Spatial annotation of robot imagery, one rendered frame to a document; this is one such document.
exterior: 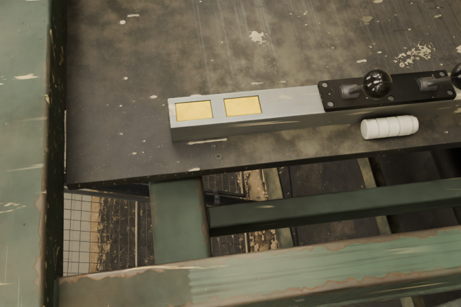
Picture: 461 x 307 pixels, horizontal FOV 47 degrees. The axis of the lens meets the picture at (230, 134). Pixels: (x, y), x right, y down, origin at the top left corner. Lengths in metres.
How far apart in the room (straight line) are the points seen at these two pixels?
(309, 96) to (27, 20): 0.41
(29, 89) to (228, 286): 0.35
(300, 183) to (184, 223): 2.32
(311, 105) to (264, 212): 0.17
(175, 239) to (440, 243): 0.34
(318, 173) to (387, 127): 2.16
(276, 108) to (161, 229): 0.23
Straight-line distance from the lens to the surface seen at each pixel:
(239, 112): 0.75
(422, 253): 0.71
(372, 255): 0.68
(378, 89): 0.67
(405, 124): 0.81
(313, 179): 2.98
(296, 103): 0.77
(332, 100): 0.77
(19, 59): 0.76
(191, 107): 0.76
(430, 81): 0.82
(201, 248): 0.74
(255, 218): 0.78
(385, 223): 2.39
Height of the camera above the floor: 2.05
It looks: 34 degrees down
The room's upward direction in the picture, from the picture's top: 77 degrees counter-clockwise
